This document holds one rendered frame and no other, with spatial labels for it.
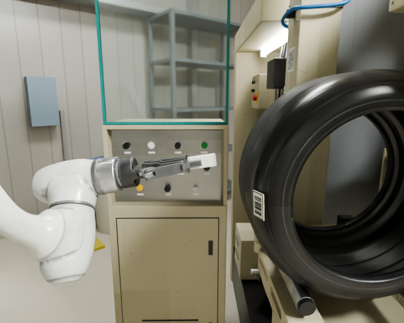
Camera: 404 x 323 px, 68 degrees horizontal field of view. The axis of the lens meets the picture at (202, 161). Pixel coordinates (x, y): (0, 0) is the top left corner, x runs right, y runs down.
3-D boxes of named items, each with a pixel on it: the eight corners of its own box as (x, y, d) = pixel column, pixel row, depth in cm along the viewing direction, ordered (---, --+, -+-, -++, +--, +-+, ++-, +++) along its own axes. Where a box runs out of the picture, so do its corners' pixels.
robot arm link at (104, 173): (100, 155, 78) (122, 152, 78) (108, 188, 80) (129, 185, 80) (88, 163, 69) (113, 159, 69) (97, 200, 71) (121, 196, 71)
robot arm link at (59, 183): (106, 168, 82) (105, 213, 76) (51, 176, 82) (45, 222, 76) (90, 148, 73) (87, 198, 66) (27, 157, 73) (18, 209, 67)
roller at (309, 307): (266, 233, 104) (279, 234, 104) (265, 245, 105) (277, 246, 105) (299, 299, 70) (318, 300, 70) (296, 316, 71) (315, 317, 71)
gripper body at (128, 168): (113, 163, 70) (152, 157, 70) (122, 155, 78) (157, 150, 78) (120, 193, 71) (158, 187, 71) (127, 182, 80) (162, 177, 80)
